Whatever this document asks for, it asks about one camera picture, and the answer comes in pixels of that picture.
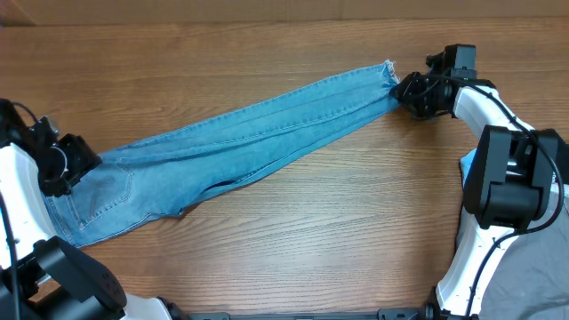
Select blue denim jeans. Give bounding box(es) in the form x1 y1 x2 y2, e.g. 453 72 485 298
44 61 398 247

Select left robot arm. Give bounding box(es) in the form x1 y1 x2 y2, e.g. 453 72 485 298
1 100 188 320

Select grey trousers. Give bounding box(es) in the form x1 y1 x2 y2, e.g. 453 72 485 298
477 199 568 320

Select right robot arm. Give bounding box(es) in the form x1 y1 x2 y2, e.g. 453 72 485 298
390 44 567 319

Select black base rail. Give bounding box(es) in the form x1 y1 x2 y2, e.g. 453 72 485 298
188 308 420 320

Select light blue garment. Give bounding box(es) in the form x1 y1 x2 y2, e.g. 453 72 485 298
460 148 477 183

